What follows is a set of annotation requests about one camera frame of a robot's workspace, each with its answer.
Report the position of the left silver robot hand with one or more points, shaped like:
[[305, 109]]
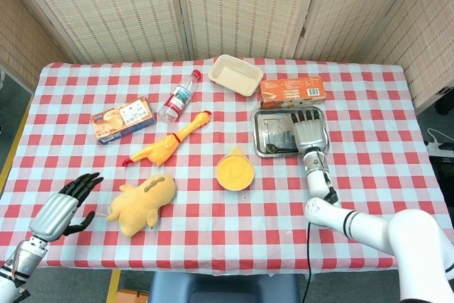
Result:
[[53, 216]]

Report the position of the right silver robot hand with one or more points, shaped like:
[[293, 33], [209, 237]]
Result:
[[310, 134]]

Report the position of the dark metal spoon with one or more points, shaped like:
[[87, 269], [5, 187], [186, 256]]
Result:
[[271, 148]]

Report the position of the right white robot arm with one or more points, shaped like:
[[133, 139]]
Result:
[[369, 228]]

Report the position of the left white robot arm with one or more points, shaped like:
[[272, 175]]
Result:
[[19, 264]]

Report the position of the silver metal tray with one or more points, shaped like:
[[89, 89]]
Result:
[[273, 125]]

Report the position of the yellow bowl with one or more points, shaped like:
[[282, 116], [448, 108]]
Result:
[[236, 188]]

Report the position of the beige takeaway tray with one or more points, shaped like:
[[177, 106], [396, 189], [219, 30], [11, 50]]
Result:
[[234, 76]]

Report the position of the orange cardboard box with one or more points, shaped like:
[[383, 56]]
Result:
[[294, 92]]

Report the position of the yellow plush toy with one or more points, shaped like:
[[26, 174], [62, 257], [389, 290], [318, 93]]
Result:
[[142, 203]]

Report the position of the orange box on floor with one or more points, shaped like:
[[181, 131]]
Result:
[[133, 296]]

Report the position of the blue cracker box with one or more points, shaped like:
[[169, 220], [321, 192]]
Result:
[[120, 122]]

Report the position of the yellow rubber chicken toy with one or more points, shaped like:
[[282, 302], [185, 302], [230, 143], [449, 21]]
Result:
[[163, 147]]

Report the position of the white power strip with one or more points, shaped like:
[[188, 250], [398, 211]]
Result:
[[441, 148]]

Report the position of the clear red-capped water bottle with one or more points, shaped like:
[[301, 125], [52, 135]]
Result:
[[177, 99]]

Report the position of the red white checkered tablecloth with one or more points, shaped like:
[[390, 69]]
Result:
[[213, 232]]

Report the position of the black device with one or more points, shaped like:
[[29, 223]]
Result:
[[446, 102]]

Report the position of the dark blue chair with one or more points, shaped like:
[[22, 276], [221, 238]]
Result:
[[223, 287]]

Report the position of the woven folding screen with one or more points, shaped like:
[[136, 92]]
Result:
[[106, 8]]

